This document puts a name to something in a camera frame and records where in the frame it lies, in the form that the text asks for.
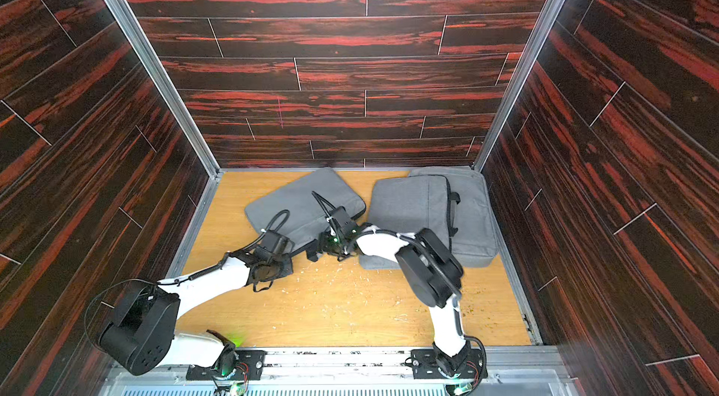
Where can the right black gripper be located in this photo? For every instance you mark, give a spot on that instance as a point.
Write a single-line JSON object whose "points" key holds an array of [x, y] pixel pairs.
{"points": [[340, 221]]}

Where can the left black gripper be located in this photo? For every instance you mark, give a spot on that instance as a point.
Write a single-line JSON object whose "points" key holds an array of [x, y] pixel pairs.
{"points": [[287, 258]]}

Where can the grey laptop bag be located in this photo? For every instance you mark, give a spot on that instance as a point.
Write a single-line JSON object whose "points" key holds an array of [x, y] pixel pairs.
{"points": [[409, 204], [474, 243], [306, 219]]}

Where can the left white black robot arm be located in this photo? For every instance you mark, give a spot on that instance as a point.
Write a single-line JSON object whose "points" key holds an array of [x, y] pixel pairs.
{"points": [[140, 332]]}

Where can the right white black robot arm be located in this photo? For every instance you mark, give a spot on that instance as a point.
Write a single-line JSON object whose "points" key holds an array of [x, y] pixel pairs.
{"points": [[432, 272]]}

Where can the aluminium front rail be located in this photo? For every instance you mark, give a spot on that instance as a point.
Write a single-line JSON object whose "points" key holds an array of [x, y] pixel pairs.
{"points": [[358, 371]]}

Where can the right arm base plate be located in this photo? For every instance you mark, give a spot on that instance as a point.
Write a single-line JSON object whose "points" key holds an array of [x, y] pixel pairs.
{"points": [[431, 363]]}

